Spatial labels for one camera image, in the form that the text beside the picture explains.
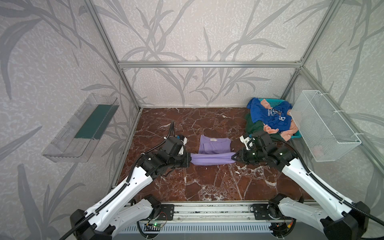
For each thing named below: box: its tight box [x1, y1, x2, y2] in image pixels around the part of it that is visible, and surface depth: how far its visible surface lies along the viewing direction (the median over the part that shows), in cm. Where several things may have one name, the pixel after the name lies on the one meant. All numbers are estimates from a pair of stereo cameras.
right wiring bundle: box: [268, 216, 297, 239], surface depth 71 cm
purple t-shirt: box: [190, 134, 237, 166], surface depth 96 cm
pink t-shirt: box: [260, 99, 299, 142], surface depth 95 cm
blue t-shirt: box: [247, 97, 292, 132], surface depth 105 cm
